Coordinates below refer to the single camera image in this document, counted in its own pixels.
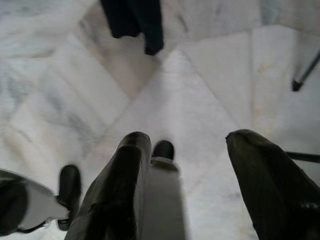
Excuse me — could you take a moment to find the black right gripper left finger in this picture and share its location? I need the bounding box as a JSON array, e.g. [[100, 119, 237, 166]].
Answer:
[[65, 131, 153, 240]]

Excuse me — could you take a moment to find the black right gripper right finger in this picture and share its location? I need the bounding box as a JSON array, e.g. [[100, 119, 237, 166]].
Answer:
[[225, 128, 320, 240]]

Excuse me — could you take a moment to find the black folding chair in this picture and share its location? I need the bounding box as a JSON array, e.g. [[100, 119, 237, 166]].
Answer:
[[284, 150, 320, 164]]

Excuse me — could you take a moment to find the robot right leg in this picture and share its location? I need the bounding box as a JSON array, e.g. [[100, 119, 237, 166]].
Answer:
[[136, 139, 186, 240]]

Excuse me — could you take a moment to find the robot leg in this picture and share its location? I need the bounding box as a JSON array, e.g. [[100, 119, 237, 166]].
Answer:
[[136, 139, 186, 240], [0, 164, 83, 237]]

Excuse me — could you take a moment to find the robot left leg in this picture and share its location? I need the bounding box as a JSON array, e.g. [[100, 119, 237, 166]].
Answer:
[[0, 164, 83, 237]]

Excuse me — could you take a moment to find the silver metal clothes rack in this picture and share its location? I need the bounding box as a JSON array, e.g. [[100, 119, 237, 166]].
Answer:
[[291, 47, 320, 92]]

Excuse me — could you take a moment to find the black garment white print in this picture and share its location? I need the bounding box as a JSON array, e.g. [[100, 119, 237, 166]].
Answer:
[[99, 0, 165, 56]]

